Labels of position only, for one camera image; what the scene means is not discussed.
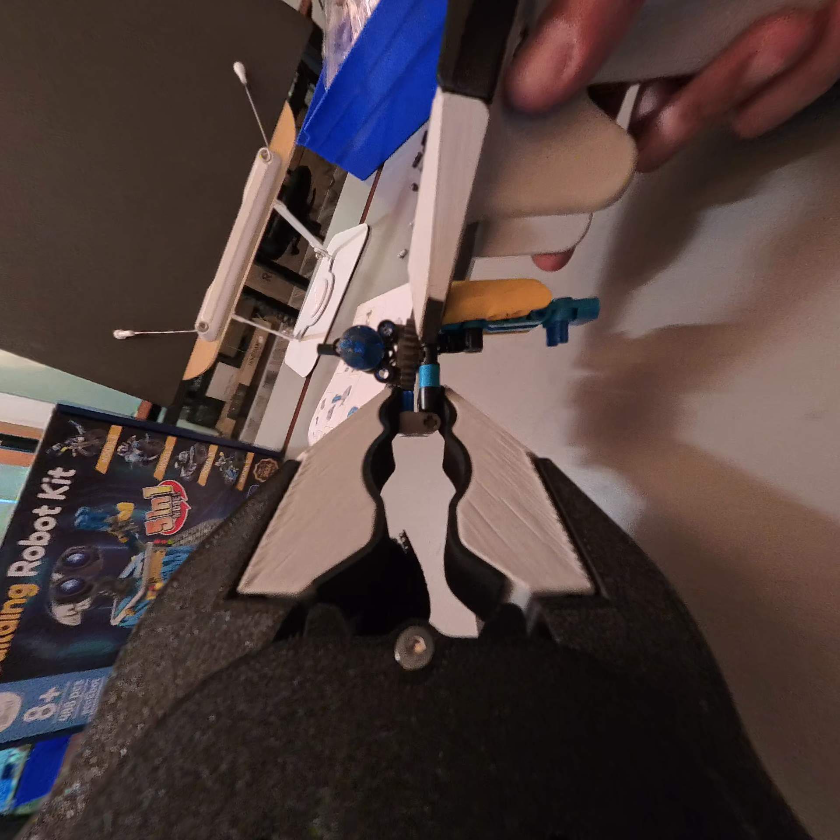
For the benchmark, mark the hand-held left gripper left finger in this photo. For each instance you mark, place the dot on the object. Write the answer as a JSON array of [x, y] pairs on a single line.
[[309, 525]]

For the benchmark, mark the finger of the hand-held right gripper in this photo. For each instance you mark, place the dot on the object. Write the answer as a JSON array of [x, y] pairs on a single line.
[[446, 197]]

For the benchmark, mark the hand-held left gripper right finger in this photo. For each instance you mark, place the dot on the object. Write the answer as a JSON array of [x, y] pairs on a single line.
[[519, 525]]

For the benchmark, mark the blue yellow brick assembly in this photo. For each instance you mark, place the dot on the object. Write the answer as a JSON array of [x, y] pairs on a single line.
[[499, 299]]

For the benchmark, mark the black grey gear assembly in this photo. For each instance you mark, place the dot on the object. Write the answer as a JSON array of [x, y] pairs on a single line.
[[361, 348]]

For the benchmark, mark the grey desk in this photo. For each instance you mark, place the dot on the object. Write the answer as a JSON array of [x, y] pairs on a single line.
[[735, 525]]

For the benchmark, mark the person's right hand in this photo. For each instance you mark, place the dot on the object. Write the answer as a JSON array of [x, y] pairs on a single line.
[[735, 92]]

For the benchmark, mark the blue storage bin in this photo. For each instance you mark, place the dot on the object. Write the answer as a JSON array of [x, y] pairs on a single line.
[[381, 92]]

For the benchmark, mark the open instruction booklet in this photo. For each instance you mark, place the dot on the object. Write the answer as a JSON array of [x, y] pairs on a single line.
[[344, 400]]

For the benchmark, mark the clear plastic parts bag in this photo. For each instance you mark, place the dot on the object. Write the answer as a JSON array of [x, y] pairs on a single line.
[[344, 33]]

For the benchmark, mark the dark blue toy box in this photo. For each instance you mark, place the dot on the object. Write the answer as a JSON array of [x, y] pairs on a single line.
[[105, 551]]

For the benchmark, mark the black panel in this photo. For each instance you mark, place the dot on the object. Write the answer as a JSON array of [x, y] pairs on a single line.
[[105, 171]]

